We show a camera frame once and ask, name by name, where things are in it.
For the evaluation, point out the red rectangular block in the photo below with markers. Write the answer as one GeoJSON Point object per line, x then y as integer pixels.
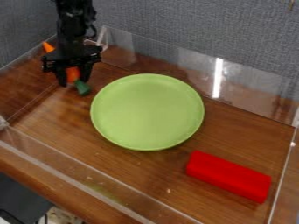
{"type": "Point", "coordinates": [230, 176]}

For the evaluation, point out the clear acrylic enclosure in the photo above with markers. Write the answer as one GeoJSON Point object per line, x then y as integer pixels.
{"type": "Point", "coordinates": [112, 185]}

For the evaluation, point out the light green round plate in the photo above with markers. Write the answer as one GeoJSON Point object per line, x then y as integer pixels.
{"type": "Point", "coordinates": [148, 112]}

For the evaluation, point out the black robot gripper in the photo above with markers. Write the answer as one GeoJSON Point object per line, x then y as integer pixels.
{"type": "Point", "coordinates": [60, 59]}

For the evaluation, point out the clear acrylic corner bracket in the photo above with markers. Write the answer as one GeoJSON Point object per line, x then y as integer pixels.
{"type": "Point", "coordinates": [102, 40]}

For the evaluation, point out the orange toy carrot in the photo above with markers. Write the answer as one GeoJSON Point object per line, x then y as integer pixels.
{"type": "Point", "coordinates": [74, 79]}

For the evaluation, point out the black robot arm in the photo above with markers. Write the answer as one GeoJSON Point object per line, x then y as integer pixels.
{"type": "Point", "coordinates": [77, 16]}

